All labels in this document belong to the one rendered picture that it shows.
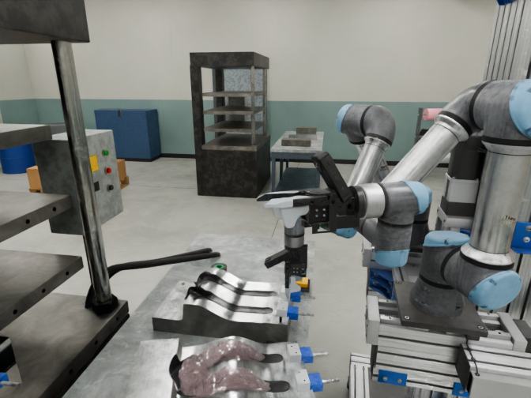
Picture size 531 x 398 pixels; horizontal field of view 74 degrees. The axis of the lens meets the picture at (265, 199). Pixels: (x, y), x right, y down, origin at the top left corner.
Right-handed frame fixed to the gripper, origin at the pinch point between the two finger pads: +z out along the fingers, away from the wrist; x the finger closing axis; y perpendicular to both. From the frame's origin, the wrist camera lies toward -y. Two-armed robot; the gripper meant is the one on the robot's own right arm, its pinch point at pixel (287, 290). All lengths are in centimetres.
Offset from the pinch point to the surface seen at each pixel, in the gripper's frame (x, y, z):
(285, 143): 385, -44, 6
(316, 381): -38.0, 12.5, 4.1
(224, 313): -15.6, -20.7, 1.8
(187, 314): -17.7, -33.9, 2.2
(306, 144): 384, -14, 8
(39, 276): -26, -84, -13
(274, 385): -39.9, 0.7, 5.9
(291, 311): -12.0, 2.7, 0.6
